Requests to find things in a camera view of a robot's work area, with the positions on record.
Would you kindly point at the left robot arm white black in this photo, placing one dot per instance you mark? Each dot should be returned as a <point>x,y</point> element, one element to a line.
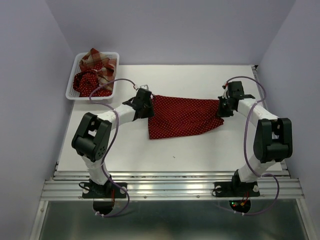
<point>91,139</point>

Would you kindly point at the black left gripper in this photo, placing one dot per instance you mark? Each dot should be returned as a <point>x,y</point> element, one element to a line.
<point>151,112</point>

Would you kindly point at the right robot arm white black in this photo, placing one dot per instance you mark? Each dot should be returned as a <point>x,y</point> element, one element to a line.
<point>272,143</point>

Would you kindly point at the white plastic basket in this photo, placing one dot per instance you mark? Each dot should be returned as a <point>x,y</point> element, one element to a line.
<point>74,95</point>

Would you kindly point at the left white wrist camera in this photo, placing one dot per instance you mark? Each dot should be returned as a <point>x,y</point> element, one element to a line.
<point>145,87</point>

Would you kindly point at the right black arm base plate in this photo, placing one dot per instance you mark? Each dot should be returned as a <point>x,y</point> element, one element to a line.
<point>227,189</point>

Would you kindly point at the plaid red beige skirt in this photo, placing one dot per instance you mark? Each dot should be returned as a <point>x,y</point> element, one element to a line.
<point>94,57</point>

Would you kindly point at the red polka dot skirt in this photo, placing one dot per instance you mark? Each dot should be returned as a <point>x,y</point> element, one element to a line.
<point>182,117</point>
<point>90,79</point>

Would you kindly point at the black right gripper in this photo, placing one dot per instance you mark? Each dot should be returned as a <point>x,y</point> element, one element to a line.
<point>221,113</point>

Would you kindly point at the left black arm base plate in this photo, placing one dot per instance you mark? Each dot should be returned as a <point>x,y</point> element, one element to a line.
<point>91,190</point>

